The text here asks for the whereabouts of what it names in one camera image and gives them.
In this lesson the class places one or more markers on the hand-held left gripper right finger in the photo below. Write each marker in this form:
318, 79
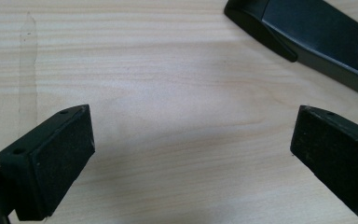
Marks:
338, 155

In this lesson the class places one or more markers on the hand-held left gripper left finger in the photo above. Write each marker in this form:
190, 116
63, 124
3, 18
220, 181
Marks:
52, 161

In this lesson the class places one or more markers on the black curved plastic object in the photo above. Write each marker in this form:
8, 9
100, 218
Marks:
307, 28

